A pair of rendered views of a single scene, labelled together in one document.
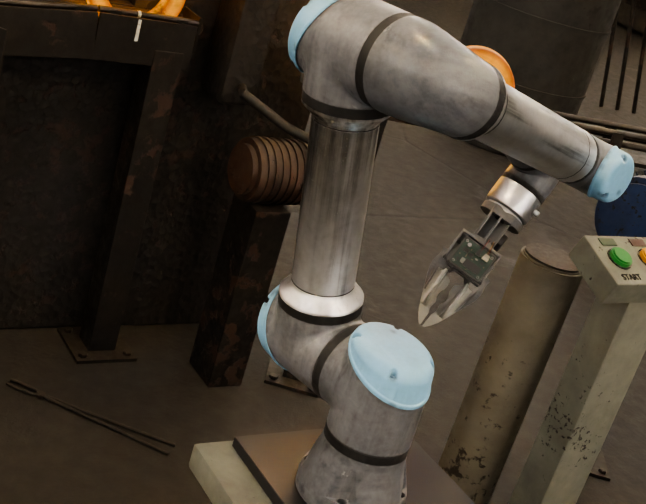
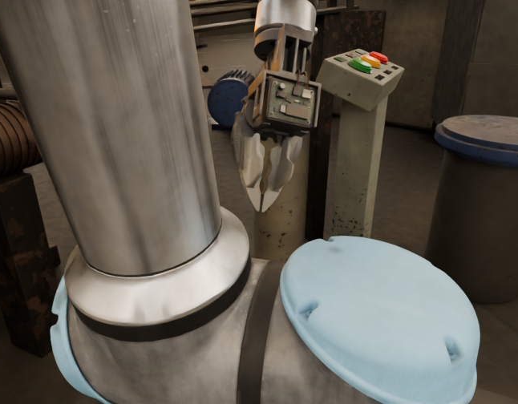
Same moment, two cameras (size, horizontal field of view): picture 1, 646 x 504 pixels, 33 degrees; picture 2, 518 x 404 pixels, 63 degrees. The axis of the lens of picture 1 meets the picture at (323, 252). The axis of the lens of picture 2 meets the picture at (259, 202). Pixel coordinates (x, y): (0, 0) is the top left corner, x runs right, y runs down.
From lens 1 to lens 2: 1.18 m
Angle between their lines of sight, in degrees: 25
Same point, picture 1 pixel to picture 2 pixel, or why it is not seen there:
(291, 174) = (9, 135)
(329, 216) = (114, 40)
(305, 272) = (116, 235)
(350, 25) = not seen: outside the picture
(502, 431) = not seen: hidden behind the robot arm
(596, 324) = (351, 137)
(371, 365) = (406, 364)
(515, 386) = (297, 219)
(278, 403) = not seen: hidden behind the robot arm
